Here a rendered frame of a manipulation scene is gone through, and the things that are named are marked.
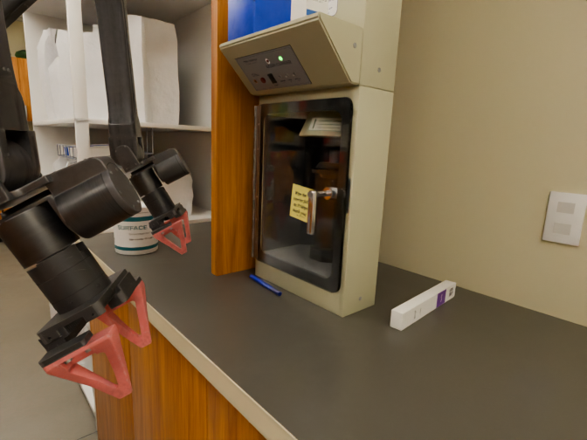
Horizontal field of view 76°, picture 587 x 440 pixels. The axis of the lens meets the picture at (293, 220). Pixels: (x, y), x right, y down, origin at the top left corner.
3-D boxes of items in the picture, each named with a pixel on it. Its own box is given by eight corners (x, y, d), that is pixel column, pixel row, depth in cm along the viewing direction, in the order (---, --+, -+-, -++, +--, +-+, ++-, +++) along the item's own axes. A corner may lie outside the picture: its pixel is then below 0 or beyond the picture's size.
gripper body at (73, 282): (134, 279, 46) (99, 227, 44) (107, 317, 36) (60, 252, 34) (86, 305, 45) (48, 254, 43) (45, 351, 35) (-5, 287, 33)
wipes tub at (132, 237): (149, 242, 130) (148, 199, 127) (164, 250, 120) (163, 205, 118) (109, 248, 122) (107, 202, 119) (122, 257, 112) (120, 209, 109)
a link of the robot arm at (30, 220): (8, 212, 40) (-28, 224, 34) (66, 182, 40) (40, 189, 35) (48, 266, 41) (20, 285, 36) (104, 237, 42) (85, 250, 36)
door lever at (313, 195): (330, 233, 78) (321, 230, 80) (333, 188, 76) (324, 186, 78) (311, 236, 74) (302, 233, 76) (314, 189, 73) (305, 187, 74)
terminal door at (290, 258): (256, 257, 101) (259, 104, 93) (340, 295, 79) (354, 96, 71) (253, 258, 101) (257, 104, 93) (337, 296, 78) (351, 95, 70)
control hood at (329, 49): (258, 96, 94) (259, 53, 92) (360, 85, 70) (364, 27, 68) (217, 90, 86) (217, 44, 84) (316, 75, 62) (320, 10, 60)
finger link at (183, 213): (201, 233, 98) (183, 202, 95) (199, 241, 91) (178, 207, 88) (177, 246, 97) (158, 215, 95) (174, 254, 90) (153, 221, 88)
